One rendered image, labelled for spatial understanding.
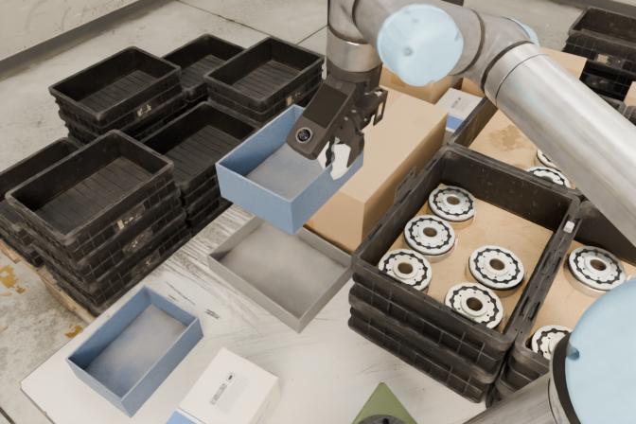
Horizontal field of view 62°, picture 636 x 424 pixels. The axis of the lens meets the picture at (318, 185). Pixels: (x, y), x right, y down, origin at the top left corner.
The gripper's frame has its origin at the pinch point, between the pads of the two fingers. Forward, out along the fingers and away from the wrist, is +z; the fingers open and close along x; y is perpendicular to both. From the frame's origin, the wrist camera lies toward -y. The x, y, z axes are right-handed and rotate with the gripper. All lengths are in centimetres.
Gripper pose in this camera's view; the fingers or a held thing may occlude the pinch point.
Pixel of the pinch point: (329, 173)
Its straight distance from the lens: 82.1
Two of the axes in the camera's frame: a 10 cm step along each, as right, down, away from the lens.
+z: -0.8, 6.8, 7.3
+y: 6.2, -5.4, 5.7
